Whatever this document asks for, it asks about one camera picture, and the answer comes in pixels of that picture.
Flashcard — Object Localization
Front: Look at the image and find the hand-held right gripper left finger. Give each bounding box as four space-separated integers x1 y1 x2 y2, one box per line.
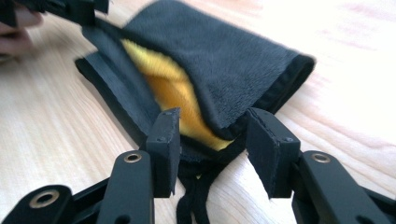
145 107 182 199

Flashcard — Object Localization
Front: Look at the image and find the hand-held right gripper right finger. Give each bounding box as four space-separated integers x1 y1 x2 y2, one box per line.
245 107 302 200

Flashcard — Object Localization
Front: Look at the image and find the yellow cloth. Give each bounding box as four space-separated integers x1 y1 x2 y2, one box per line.
120 38 235 152

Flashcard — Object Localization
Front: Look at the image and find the dark grey drawstring pouch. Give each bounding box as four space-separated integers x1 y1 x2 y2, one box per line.
74 0 318 224

